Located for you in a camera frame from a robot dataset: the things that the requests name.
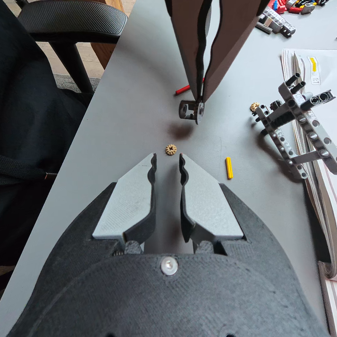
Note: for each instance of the tan lego bevel gear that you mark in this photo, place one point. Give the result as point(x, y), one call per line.
point(171, 150)
point(254, 106)

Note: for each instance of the brown wooden cabinet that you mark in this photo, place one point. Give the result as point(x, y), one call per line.
point(105, 50)

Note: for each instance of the pile of loose lego pieces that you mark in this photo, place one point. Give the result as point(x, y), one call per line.
point(289, 15)

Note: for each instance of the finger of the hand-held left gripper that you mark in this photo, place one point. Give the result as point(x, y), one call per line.
point(234, 31)
point(184, 34)

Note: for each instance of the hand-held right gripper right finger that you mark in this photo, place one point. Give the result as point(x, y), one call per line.
point(208, 208)

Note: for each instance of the yellow lego axle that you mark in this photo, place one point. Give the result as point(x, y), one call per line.
point(229, 168)

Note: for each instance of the black office chair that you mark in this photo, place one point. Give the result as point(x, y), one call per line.
point(79, 21)

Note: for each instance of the lego instruction booklet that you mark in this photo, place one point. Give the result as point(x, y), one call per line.
point(326, 210)

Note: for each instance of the grey lego differential gear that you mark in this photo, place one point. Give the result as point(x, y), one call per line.
point(188, 110)

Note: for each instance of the grey lego frame assembly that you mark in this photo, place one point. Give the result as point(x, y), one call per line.
point(297, 126)

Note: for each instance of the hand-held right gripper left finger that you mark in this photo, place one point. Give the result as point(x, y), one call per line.
point(126, 208)

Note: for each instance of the red lego axle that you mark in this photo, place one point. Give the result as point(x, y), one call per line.
point(183, 90)

